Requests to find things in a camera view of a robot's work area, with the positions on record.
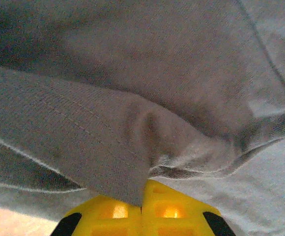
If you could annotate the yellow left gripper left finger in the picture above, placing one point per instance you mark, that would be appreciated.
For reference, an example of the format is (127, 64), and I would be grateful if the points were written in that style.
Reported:
(103, 221)

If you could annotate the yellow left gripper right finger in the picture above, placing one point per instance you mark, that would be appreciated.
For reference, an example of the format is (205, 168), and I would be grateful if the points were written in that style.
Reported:
(172, 214)

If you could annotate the grey-blue t-shirt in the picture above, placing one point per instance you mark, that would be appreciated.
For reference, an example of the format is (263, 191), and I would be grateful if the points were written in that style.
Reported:
(132, 86)

